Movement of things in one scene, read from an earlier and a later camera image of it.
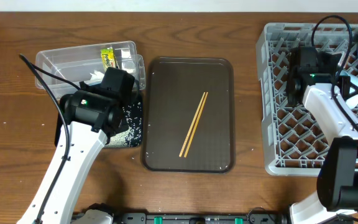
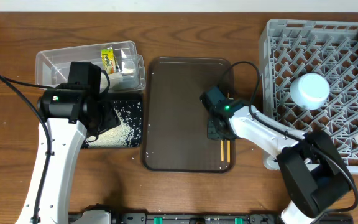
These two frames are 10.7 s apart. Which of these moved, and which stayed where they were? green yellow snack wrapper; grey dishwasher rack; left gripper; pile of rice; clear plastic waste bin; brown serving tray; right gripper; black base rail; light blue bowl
Moved: left gripper; right gripper; light blue bowl
Stayed: clear plastic waste bin; black base rail; grey dishwasher rack; pile of rice; green yellow snack wrapper; brown serving tray
